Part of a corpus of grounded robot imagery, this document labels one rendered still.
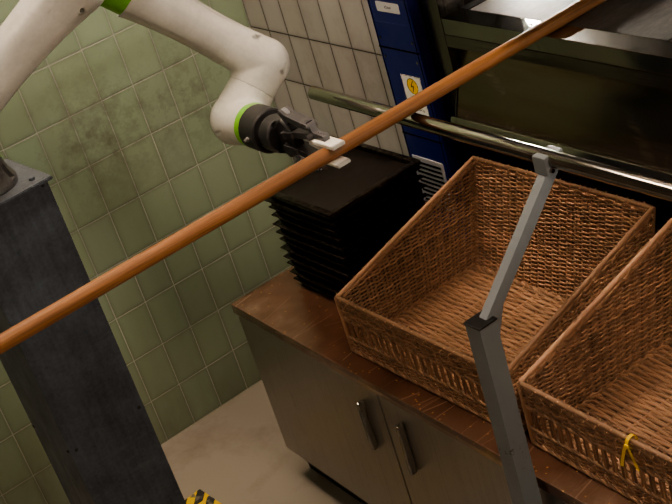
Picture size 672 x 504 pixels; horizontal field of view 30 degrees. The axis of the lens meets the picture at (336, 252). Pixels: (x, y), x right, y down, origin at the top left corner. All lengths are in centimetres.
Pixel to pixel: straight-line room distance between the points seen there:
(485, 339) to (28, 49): 98
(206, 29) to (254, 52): 11
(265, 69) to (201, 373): 147
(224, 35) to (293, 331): 80
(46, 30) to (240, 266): 159
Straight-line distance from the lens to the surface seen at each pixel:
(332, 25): 328
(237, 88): 259
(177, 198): 363
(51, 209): 269
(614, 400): 253
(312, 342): 296
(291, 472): 356
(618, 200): 266
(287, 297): 317
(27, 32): 238
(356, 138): 235
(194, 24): 256
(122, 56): 348
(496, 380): 222
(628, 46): 251
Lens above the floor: 213
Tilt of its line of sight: 28 degrees down
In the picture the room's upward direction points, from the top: 18 degrees counter-clockwise
